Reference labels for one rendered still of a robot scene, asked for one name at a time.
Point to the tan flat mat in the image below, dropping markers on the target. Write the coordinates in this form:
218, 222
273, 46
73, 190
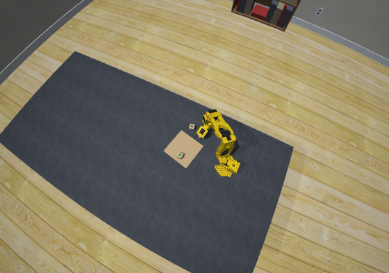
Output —
185, 144

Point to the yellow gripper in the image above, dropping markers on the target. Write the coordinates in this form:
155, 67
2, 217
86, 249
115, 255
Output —
204, 129

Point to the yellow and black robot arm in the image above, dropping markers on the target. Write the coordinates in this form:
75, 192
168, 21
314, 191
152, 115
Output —
227, 142

